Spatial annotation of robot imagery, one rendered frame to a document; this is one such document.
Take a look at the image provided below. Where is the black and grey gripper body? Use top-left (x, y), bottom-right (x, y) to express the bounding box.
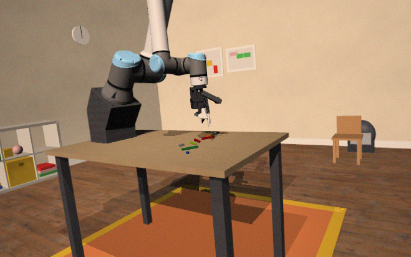
top-left (190, 85), bottom-right (208, 109)

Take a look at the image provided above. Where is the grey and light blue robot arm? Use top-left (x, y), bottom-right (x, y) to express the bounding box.
top-left (101, 0), bottom-right (208, 105)

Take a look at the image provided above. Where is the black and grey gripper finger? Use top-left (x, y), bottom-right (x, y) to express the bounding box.
top-left (198, 100), bottom-right (211, 126)
top-left (194, 109), bottom-right (204, 123)

